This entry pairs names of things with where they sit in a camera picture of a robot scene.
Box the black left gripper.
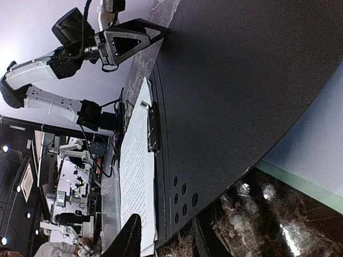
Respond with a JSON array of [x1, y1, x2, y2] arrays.
[[47, 7, 168, 79]]

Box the person in white shirt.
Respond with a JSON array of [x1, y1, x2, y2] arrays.
[[34, 242, 80, 257]]

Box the stapled text document stack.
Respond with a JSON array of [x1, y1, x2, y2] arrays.
[[120, 78, 158, 256]]

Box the background lab robot arms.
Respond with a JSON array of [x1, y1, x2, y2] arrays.
[[36, 133, 101, 239]]

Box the blue file folder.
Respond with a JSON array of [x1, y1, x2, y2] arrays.
[[154, 1, 342, 246]]

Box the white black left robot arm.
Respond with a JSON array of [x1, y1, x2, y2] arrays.
[[1, 1, 167, 132]]

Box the silver folder spring clip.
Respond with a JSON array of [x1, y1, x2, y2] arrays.
[[140, 101, 160, 154]]

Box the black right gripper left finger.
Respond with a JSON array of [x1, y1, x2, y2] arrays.
[[103, 214, 141, 257]]

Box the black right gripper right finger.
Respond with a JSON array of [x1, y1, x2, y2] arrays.
[[192, 217, 232, 257]]

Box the mint green clipboard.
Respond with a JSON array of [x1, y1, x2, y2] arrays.
[[256, 66, 342, 213]]

